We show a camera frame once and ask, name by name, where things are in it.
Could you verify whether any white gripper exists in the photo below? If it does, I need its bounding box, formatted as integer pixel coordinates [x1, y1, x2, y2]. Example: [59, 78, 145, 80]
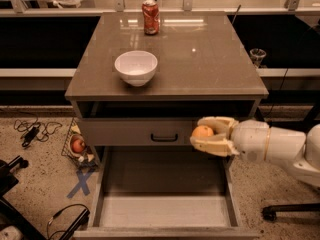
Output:
[190, 116, 270, 163]

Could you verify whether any orange fruit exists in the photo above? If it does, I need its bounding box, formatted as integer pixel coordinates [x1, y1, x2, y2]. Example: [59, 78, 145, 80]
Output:
[192, 125, 214, 138]

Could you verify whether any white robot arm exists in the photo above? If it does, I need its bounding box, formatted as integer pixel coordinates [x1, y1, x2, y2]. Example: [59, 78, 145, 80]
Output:
[190, 117, 320, 187]

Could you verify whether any grey drawer cabinet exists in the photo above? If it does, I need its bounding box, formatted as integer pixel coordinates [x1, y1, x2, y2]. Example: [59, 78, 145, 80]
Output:
[64, 11, 270, 240]

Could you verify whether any open middle drawer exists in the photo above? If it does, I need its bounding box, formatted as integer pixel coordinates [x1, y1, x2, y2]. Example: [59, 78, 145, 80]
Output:
[74, 147, 259, 240]

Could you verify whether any clear glass cup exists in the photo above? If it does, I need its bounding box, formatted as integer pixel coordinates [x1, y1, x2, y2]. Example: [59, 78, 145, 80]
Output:
[249, 48, 267, 68]

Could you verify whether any black office chair base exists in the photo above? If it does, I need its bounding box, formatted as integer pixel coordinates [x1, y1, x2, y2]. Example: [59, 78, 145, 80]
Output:
[261, 203, 320, 221]

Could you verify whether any white ceramic bowl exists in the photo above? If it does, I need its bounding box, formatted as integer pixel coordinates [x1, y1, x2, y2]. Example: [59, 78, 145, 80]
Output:
[114, 50, 158, 87]

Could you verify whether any red apple in basket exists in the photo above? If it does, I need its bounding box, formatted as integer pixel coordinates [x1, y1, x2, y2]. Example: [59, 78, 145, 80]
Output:
[71, 139, 86, 153]

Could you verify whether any blue tape cross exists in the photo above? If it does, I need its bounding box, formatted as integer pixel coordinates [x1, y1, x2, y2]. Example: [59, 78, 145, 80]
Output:
[67, 169, 95, 199]

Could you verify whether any red soda can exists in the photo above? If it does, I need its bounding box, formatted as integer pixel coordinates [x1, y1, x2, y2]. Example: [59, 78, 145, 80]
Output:
[142, 0, 159, 35]

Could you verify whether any black equipment bottom left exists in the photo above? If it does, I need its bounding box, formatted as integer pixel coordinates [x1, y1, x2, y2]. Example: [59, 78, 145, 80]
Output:
[0, 156, 90, 240]

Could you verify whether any black drawer handle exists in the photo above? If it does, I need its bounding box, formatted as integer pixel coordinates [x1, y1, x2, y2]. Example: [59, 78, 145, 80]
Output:
[150, 134, 179, 142]

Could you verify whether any wire basket on floor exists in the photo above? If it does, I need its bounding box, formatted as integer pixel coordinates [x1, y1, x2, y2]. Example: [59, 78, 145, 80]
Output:
[61, 118, 97, 169]

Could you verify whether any black power adapter cable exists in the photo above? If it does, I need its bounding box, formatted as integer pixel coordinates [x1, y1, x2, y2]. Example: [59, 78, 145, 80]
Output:
[13, 112, 63, 148]

